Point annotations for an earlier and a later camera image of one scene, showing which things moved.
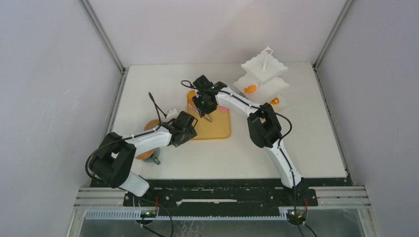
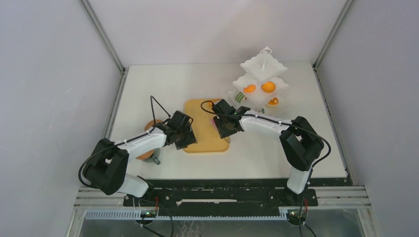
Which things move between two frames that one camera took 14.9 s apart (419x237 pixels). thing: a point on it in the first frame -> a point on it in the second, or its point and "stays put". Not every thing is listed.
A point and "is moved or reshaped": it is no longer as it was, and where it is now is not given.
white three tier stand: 262,82 stays put
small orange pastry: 250,89 stays put
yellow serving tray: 216,126 is moved or reshaped
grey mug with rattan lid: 150,156 stays put
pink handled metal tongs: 208,117 -> 213,122
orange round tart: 190,95 -> 268,87
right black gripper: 202,110 -> 223,133
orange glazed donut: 274,101 stays put
